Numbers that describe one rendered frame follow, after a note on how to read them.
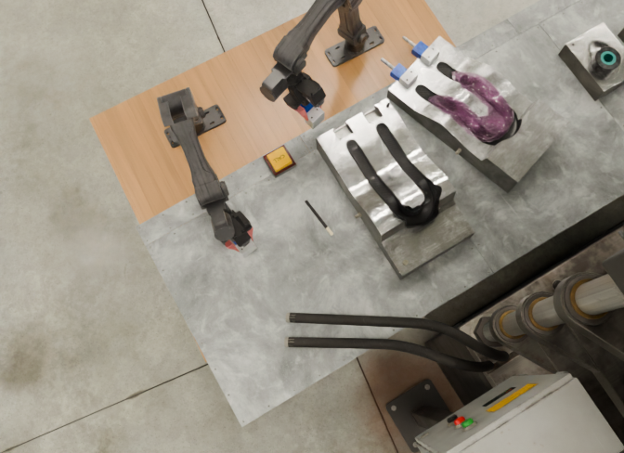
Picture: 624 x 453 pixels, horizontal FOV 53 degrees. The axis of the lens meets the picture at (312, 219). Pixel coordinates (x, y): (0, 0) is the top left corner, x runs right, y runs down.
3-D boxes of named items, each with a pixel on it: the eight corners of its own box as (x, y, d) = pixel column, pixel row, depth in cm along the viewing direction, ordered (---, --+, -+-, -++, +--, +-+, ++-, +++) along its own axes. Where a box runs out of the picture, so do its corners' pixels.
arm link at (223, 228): (243, 234, 173) (231, 205, 164) (214, 244, 173) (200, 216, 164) (235, 206, 181) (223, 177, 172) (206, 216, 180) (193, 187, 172)
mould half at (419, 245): (316, 148, 202) (315, 132, 189) (384, 110, 205) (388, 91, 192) (399, 279, 191) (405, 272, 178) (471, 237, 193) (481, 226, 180)
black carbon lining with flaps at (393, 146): (342, 146, 195) (343, 135, 186) (385, 122, 197) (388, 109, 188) (402, 239, 187) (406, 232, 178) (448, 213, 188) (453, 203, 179)
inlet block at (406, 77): (375, 68, 206) (377, 59, 201) (385, 58, 207) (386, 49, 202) (406, 92, 204) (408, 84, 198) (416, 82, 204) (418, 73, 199)
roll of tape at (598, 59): (617, 75, 198) (621, 70, 195) (591, 73, 199) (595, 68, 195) (616, 53, 200) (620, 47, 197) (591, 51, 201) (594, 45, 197)
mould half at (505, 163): (386, 97, 206) (389, 81, 196) (436, 44, 211) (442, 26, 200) (507, 193, 197) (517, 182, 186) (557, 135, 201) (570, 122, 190)
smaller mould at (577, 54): (557, 54, 209) (565, 43, 202) (594, 33, 210) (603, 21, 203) (594, 101, 204) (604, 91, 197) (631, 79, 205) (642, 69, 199)
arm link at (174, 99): (203, 123, 197) (191, 109, 165) (183, 131, 197) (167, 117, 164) (197, 105, 197) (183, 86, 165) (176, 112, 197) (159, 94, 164)
